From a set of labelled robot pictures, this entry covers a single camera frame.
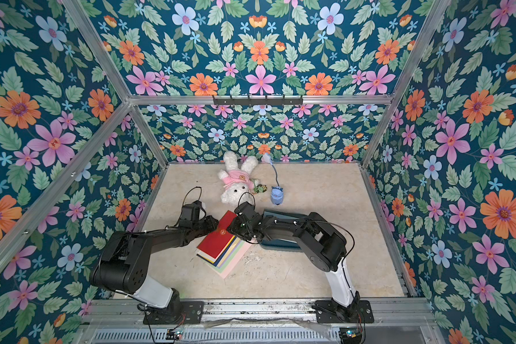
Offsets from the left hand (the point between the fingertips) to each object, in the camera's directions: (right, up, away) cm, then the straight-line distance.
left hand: (220, 221), depth 96 cm
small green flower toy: (+18, +14, +12) cm, 25 cm away
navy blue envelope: (0, -15, -12) cm, 19 cm away
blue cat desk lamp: (+26, +13, +2) cm, 29 cm away
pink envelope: (+9, -14, -9) cm, 19 cm away
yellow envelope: (+8, -8, -5) cm, 12 cm away
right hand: (+5, -3, -7) cm, 9 cm away
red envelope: (+1, -8, -4) cm, 9 cm away
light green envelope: (+4, -16, -12) cm, 21 cm away
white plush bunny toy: (+8, +15, +2) cm, 18 cm away
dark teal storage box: (+28, -9, -7) cm, 30 cm away
